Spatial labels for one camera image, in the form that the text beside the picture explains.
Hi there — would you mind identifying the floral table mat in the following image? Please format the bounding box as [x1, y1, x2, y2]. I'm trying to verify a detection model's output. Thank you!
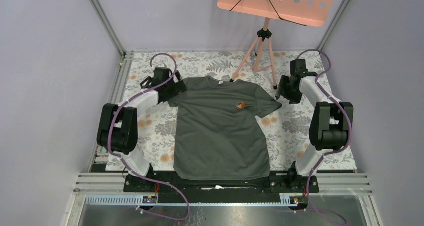
[105, 50, 358, 172]

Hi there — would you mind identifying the dark green t-shirt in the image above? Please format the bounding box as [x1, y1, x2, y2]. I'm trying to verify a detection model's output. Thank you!
[168, 76, 282, 181]

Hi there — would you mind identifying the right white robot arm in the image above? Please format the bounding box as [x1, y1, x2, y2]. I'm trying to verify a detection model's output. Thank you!
[275, 59, 354, 192]

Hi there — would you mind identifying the pink music stand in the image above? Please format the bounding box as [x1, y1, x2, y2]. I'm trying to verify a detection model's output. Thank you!
[217, 0, 334, 89]

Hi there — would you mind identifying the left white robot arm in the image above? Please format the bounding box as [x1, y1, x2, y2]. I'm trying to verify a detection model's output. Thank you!
[96, 67, 187, 192]

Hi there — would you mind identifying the slotted cable duct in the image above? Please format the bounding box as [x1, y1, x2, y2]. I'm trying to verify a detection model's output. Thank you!
[85, 191, 305, 207]

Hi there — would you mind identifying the orange round brooch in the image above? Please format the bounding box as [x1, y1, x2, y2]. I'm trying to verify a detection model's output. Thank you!
[236, 101, 247, 111]

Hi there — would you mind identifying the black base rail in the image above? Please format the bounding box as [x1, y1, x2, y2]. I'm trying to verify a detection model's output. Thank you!
[123, 170, 320, 202]

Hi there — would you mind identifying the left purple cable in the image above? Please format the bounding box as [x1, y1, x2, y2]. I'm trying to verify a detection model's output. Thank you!
[106, 53, 192, 222]

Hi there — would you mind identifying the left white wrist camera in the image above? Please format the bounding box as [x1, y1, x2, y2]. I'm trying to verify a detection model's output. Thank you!
[156, 62, 169, 69]

